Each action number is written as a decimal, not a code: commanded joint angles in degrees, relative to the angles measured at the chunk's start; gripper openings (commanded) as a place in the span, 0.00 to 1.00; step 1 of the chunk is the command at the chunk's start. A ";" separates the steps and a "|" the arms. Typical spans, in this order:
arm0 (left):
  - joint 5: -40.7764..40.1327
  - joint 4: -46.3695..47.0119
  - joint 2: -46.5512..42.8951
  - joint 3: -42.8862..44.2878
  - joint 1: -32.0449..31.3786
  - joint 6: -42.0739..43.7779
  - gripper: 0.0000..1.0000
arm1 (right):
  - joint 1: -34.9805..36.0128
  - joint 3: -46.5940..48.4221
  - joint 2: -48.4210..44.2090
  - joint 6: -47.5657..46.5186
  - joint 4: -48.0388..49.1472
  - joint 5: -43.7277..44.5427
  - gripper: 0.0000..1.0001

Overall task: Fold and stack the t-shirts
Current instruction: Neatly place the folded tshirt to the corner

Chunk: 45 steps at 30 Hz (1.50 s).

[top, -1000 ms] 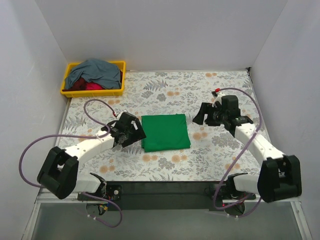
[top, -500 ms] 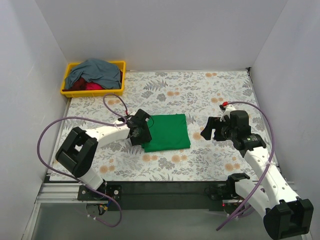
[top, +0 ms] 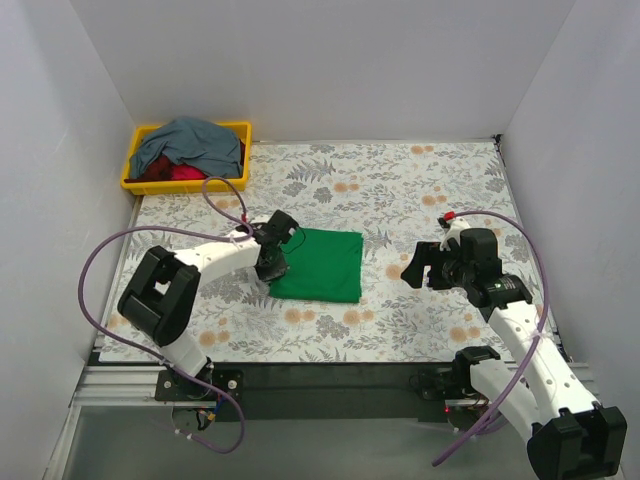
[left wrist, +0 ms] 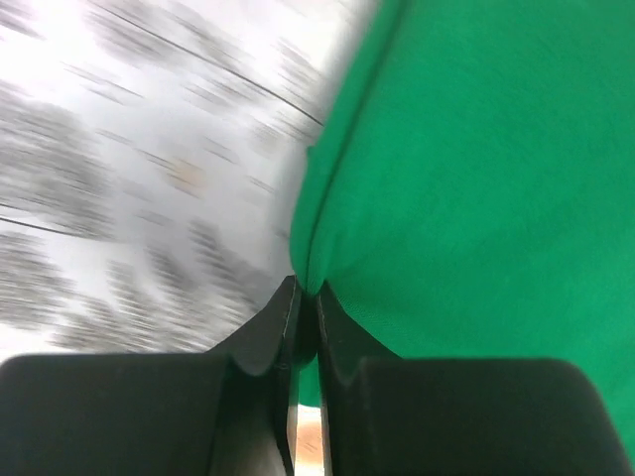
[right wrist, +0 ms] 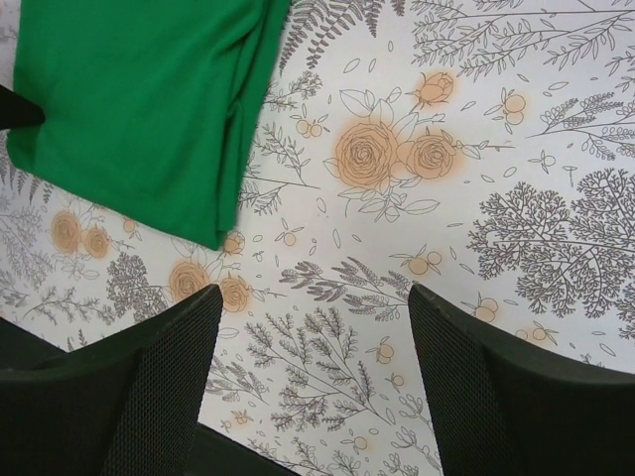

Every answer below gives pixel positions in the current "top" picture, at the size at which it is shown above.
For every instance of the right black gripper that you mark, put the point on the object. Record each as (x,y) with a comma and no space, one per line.
(430,267)

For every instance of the aluminium frame rail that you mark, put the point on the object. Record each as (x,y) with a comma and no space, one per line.
(304,421)

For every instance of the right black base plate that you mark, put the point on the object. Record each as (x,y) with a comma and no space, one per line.
(446,382)

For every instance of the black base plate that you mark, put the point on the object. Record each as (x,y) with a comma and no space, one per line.
(446,382)
(171,386)

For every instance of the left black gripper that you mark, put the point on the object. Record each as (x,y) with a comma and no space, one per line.
(272,267)

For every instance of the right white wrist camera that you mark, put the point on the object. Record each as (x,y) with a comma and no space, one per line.
(453,226)

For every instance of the grey-blue t-shirt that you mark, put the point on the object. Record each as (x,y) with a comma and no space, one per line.
(192,127)

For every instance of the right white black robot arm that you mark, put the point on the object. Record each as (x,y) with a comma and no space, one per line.
(568,433)

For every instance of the yellow plastic bin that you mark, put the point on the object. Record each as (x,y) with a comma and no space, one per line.
(243,130)

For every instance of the magenta t-shirt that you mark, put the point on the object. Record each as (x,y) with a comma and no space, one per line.
(184,172)

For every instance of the green t-shirt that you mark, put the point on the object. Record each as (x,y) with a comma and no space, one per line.
(323,266)

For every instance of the floral patterned table mat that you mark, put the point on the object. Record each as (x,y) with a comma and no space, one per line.
(393,194)

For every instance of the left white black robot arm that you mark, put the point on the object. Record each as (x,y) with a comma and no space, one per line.
(159,298)

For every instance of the dark red t-shirt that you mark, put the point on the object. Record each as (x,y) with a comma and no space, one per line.
(155,170)

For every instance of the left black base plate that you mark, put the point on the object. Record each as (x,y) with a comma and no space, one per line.
(171,386)

